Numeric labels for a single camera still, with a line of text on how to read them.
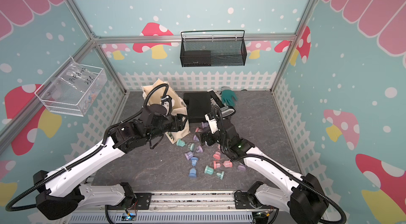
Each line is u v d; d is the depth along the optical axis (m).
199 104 1.15
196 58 0.92
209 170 0.81
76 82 0.72
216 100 1.13
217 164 0.83
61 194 0.39
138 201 0.74
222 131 0.56
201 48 0.95
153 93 0.47
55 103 0.60
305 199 0.39
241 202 0.74
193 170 0.82
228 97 1.14
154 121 0.48
